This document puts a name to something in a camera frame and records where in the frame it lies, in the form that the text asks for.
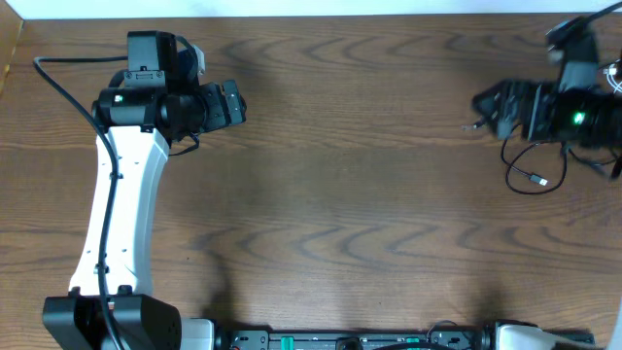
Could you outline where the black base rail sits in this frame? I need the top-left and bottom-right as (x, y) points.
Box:
(213, 320), (599, 350)

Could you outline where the black usb cable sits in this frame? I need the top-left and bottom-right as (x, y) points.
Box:
(460, 116), (570, 196)

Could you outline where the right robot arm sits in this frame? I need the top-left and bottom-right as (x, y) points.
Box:
(471, 23), (621, 350)

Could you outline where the white usb cable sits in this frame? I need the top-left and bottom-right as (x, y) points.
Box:
(602, 60), (622, 96)

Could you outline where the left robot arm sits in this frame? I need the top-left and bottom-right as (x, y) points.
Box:
(42, 31), (247, 349)

